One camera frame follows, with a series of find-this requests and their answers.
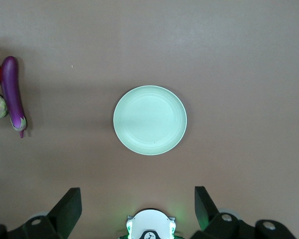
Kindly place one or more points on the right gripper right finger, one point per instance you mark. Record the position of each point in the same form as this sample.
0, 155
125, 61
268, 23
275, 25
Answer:
206, 214

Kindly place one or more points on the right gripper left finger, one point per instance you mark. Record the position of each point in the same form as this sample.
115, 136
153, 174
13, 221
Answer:
64, 214

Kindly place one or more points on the purple eggplant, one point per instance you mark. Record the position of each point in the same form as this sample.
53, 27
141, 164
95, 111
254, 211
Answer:
11, 92

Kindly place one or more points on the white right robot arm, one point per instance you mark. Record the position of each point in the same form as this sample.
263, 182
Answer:
150, 222

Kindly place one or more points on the pale green round plate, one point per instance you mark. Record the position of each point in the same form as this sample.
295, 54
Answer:
150, 120

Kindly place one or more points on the brown table cloth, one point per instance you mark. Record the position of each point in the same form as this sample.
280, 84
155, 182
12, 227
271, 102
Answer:
149, 37

